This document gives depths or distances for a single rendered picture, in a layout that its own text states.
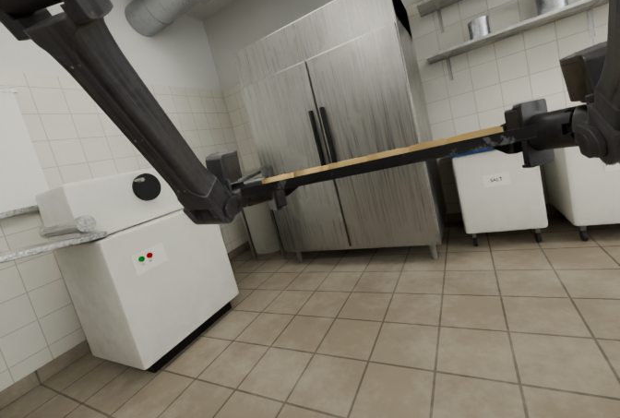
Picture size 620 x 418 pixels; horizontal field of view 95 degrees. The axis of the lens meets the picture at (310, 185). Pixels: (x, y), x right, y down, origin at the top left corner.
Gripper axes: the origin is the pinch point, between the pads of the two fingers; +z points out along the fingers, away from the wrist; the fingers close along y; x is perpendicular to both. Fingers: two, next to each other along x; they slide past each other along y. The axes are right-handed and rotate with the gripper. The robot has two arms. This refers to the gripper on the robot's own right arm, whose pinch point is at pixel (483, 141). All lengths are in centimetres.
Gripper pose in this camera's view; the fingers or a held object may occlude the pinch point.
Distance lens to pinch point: 63.3
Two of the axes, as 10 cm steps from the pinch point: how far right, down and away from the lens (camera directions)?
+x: -9.0, 2.4, -3.7
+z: -3.8, 0.1, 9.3
